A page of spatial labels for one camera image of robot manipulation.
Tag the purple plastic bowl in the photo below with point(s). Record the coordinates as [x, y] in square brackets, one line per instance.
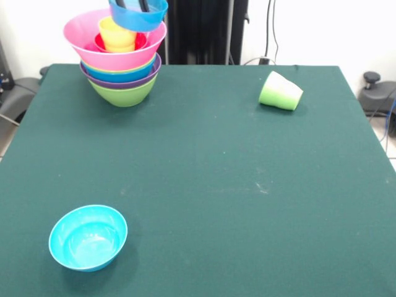
[123, 86]

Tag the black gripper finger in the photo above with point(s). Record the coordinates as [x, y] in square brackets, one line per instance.
[144, 5]
[120, 3]

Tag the red plastic bowl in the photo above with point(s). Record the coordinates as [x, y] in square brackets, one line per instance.
[140, 41]

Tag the dark green tablecloth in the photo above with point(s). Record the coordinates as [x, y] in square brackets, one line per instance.
[198, 266]

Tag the black round knob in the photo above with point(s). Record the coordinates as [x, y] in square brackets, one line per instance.
[44, 71]

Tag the large blue plastic bowl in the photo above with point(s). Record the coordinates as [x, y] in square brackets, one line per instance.
[120, 77]

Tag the small light blue bowl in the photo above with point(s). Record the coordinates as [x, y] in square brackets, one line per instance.
[88, 239]

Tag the black power plug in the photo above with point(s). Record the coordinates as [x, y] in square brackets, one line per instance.
[263, 60]

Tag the green plastic cup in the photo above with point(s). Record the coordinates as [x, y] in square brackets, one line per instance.
[272, 89]
[294, 97]

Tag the yellow plastic cup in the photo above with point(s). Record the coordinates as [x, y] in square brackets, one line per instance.
[114, 35]
[120, 48]

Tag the translucent blue plastic bowl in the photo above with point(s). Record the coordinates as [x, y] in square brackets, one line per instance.
[136, 21]

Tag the black equipment base with knob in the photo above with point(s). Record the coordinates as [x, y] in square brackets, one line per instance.
[377, 96]

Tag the large pink plastic bowl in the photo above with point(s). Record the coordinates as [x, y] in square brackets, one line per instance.
[114, 60]

